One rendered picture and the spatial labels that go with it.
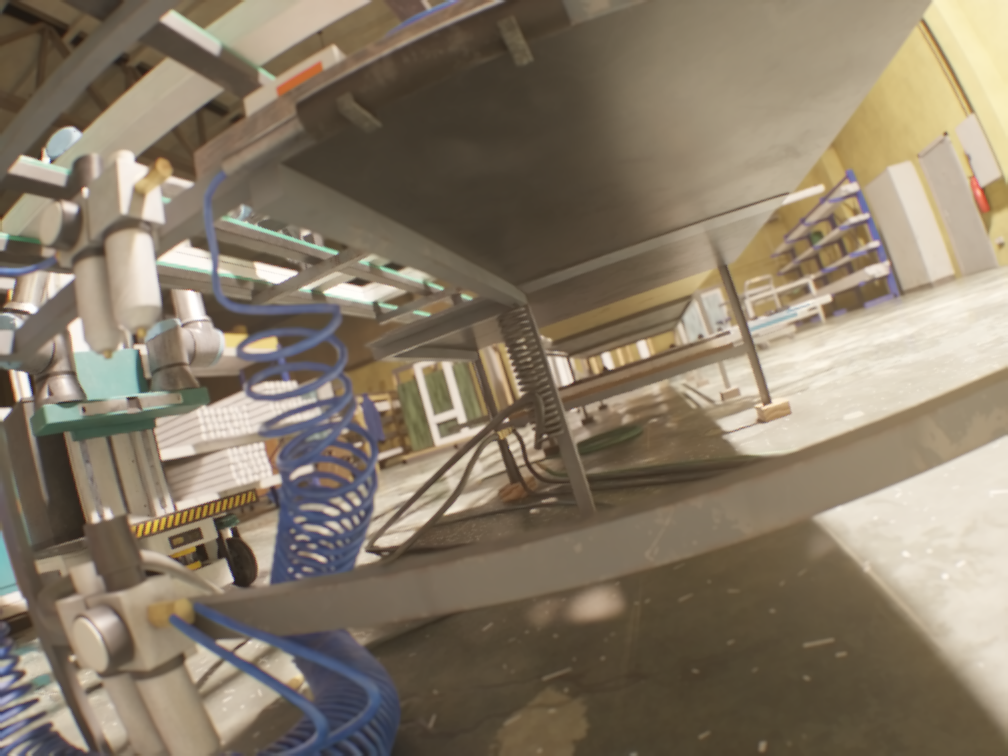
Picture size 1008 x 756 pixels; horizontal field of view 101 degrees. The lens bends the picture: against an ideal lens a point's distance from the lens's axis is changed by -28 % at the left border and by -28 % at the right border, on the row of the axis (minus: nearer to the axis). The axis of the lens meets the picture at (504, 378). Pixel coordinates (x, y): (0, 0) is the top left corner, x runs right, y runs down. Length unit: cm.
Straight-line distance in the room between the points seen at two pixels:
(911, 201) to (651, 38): 992
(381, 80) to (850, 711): 59
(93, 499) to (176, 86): 149
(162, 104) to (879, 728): 105
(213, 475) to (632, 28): 576
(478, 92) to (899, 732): 59
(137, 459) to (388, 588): 188
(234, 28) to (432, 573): 71
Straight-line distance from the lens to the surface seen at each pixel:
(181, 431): 600
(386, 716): 61
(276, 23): 79
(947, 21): 824
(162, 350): 213
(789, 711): 52
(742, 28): 54
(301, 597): 40
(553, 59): 47
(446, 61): 40
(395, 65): 41
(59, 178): 97
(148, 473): 217
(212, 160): 56
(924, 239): 1028
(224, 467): 585
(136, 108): 92
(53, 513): 216
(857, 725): 49
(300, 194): 49
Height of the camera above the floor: 31
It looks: 3 degrees up
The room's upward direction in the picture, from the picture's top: 18 degrees counter-clockwise
